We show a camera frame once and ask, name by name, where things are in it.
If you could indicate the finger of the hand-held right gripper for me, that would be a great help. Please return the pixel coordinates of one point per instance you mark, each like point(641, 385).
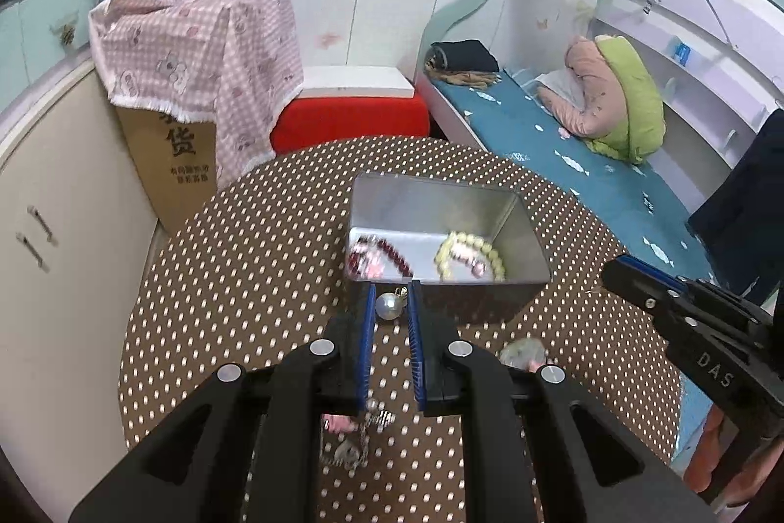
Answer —
point(646, 287)

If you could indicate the red stool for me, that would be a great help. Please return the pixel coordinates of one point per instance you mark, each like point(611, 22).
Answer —
point(349, 122)

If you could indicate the small blue box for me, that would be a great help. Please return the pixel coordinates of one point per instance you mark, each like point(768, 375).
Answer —
point(682, 51)

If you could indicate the white pillow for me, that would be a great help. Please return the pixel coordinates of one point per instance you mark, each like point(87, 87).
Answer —
point(557, 85)

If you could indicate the person's right hand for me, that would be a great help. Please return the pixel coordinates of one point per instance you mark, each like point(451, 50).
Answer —
point(704, 455)

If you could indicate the brown cardboard box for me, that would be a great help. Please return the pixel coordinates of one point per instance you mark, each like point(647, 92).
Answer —
point(177, 161)

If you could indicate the green blanket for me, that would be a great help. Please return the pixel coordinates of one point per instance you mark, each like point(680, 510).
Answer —
point(637, 112)

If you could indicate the pink pillow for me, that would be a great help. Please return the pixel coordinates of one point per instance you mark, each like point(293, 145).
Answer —
point(588, 94)

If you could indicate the small white pink beads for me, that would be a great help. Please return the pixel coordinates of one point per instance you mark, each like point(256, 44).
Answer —
point(367, 262)

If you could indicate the faded butterfly wall sticker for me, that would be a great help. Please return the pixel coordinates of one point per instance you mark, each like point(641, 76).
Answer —
point(329, 40)

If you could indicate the pink checkered cloth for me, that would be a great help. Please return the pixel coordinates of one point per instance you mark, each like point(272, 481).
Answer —
point(184, 45)

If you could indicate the blue candy print bed sheet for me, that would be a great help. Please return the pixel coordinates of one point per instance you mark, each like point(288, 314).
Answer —
point(612, 192)

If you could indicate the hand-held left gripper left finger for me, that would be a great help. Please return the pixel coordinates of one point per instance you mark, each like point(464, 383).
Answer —
point(365, 351)

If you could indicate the cream cabinet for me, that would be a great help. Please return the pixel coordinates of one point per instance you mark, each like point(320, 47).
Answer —
point(55, 253)

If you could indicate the silver rhinestone earring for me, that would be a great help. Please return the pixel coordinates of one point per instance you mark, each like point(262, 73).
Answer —
point(350, 452)
point(381, 420)

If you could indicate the dark folded clothes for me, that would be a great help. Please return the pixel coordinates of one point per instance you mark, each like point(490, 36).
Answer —
point(465, 56)

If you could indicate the brown polka dot tablecloth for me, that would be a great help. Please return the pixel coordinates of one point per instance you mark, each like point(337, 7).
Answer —
point(245, 284)

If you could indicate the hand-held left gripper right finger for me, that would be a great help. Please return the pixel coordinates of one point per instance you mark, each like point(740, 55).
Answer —
point(416, 351)

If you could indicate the grey metal tin box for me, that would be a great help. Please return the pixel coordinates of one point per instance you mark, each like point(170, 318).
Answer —
point(441, 204)

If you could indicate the pale green jade pendant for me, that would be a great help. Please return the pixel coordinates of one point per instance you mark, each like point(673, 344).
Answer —
point(520, 354)

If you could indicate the tan folded cloth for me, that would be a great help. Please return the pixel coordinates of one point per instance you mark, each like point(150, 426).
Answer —
point(465, 77)

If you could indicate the dark hanging garment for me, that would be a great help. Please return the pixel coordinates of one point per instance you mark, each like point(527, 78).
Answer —
point(753, 204)

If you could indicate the white board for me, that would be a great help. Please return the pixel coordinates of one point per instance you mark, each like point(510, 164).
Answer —
point(355, 82)

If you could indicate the teal drawer unit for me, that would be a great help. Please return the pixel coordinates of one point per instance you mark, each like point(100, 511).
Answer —
point(49, 33)

